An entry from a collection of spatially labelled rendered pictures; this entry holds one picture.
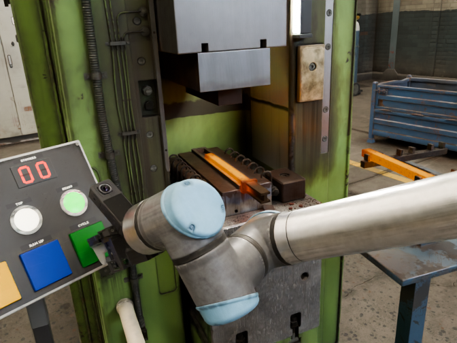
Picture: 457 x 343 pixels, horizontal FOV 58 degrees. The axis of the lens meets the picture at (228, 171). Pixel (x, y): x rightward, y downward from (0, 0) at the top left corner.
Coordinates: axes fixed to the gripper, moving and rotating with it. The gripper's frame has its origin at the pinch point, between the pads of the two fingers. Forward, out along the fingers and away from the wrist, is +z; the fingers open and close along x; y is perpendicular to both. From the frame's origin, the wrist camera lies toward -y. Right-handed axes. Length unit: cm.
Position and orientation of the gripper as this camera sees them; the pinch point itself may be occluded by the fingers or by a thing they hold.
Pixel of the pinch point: (94, 239)
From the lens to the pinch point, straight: 90.9
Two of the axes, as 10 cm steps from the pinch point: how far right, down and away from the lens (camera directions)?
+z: -6.3, 3.0, 7.2
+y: 4.1, 9.1, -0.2
